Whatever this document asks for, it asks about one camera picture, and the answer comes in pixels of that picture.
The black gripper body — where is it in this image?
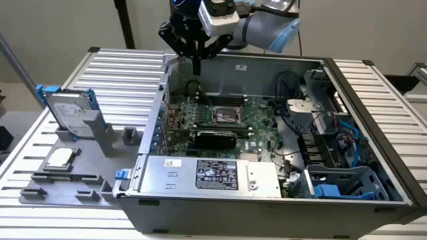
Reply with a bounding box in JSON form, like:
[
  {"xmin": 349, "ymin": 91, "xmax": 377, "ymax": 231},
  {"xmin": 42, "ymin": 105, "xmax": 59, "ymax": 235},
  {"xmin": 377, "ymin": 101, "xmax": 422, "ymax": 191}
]
[{"xmin": 169, "ymin": 0, "xmax": 211, "ymax": 45}]

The hard disk blue carrier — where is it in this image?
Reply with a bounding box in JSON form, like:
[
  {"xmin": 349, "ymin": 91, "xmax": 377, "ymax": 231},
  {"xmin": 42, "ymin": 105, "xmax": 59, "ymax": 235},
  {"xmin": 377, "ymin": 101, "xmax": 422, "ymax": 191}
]
[{"xmin": 35, "ymin": 84, "xmax": 107, "ymax": 140}]

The black tripod pole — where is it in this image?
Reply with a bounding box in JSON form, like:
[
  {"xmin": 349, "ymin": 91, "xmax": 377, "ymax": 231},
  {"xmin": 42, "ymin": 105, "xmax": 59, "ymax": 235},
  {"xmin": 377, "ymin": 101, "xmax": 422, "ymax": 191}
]
[{"xmin": 113, "ymin": 0, "xmax": 137, "ymax": 50}]

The black RAM slot row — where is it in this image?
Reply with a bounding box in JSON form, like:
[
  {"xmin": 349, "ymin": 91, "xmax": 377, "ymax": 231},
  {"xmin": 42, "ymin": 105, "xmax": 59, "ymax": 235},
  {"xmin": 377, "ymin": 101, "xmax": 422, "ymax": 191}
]
[
  {"xmin": 199, "ymin": 92, "xmax": 249, "ymax": 106},
  {"xmin": 194, "ymin": 124, "xmax": 253, "ymax": 134}
]

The CPU socket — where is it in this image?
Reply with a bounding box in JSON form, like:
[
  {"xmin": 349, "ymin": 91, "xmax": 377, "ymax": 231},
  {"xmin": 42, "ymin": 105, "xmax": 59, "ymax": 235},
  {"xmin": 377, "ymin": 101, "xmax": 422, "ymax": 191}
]
[{"xmin": 207, "ymin": 105, "xmax": 245, "ymax": 125}]

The black graphics card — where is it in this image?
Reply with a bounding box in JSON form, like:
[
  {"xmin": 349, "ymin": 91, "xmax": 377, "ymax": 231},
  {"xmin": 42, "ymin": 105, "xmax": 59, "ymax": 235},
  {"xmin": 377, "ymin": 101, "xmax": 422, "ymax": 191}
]
[{"xmin": 190, "ymin": 129, "xmax": 241, "ymax": 151}]

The green motherboard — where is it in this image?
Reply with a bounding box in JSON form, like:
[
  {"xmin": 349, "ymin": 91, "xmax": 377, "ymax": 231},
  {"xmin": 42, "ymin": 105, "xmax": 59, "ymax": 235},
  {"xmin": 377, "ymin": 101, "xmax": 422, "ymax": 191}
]
[{"xmin": 165, "ymin": 96, "xmax": 286, "ymax": 161}]

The metal drive cage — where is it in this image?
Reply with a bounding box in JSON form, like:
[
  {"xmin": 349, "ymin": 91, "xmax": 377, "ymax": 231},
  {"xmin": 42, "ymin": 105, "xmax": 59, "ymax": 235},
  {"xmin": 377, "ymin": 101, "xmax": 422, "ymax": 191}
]
[{"xmin": 298, "ymin": 69, "xmax": 351, "ymax": 136}]

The silver aluminium pole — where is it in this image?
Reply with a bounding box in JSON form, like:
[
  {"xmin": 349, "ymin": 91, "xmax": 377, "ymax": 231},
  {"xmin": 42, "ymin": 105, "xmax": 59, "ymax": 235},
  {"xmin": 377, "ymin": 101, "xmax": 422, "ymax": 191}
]
[{"xmin": 0, "ymin": 32, "xmax": 49, "ymax": 110}]

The black card guide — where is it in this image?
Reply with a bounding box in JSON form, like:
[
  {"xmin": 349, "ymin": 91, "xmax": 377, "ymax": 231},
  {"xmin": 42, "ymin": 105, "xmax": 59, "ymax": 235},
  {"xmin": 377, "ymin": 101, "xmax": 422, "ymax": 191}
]
[{"xmin": 295, "ymin": 131, "xmax": 337, "ymax": 166}]

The silver power supply unit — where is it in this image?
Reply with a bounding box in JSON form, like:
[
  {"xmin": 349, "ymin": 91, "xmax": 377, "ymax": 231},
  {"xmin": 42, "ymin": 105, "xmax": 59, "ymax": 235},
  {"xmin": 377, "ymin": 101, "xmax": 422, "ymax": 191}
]
[{"xmin": 131, "ymin": 155, "xmax": 286, "ymax": 200}]

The grey parts rack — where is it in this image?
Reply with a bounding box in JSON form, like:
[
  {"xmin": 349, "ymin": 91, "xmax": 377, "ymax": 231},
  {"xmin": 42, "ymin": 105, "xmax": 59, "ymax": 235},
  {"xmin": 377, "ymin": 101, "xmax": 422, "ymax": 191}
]
[{"xmin": 18, "ymin": 109, "xmax": 146, "ymax": 208}]

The blue case latch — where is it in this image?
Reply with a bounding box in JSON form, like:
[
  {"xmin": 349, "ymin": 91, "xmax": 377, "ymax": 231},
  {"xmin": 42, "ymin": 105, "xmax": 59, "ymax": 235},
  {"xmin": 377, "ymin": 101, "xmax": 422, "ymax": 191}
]
[{"xmin": 114, "ymin": 169, "xmax": 131, "ymax": 181}]

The silver CPU chip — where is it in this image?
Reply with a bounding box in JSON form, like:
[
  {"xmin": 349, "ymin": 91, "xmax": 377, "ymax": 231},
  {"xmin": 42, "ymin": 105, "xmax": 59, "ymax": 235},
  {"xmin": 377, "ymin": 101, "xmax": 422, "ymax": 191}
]
[{"xmin": 46, "ymin": 147, "xmax": 81, "ymax": 168}]

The small black box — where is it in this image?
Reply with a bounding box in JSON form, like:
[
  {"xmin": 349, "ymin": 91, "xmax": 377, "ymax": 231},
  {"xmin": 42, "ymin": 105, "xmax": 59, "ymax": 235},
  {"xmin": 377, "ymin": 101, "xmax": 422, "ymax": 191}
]
[{"xmin": 0, "ymin": 125, "xmax": 15, "ymax": 151}]

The open grey PC case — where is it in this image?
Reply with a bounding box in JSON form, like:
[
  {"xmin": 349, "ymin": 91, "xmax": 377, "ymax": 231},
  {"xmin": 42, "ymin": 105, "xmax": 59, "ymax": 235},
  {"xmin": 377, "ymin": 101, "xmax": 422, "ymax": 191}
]
[{"xmin": 111, "ymin": 48, "xmax": 422, "ymax": 238}]

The short black cable loop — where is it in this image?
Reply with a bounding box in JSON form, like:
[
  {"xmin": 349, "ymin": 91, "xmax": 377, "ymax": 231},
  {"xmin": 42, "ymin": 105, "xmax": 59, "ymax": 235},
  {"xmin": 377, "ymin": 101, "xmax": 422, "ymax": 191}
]
[{"xmin": 185, "ymin": 79, "xmax": 202, "ymax": 97}]

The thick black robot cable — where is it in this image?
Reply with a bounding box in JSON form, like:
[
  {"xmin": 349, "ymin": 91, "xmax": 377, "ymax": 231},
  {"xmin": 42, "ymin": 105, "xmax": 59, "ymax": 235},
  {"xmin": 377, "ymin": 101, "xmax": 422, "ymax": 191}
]
[{"xmin": 237, "ymin": 4, "xmax": 301, "ymax": 20}]

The long black cable loop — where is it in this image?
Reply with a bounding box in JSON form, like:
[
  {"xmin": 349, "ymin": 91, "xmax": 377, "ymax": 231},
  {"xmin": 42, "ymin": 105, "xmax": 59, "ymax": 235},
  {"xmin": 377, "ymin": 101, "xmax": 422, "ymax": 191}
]
[{"xmin": 274, "ymin": 70, "xmax": 302, "ymax": 102}]

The thin black cable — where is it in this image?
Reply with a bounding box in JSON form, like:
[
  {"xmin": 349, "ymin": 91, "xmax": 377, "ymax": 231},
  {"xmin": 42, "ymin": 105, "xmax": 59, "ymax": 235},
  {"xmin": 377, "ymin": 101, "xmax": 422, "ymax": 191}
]
[{"xmin": 295, "ymin": 31, "xmax": 303, "ymax": 57}]

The blue data wire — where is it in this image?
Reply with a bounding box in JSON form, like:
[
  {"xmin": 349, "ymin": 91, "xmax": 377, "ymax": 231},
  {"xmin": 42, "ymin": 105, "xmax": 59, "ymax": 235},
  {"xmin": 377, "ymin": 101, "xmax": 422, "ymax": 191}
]
[{"xmin": 335, "ymin": 119, "xmax": 365, "ymax": 169}]

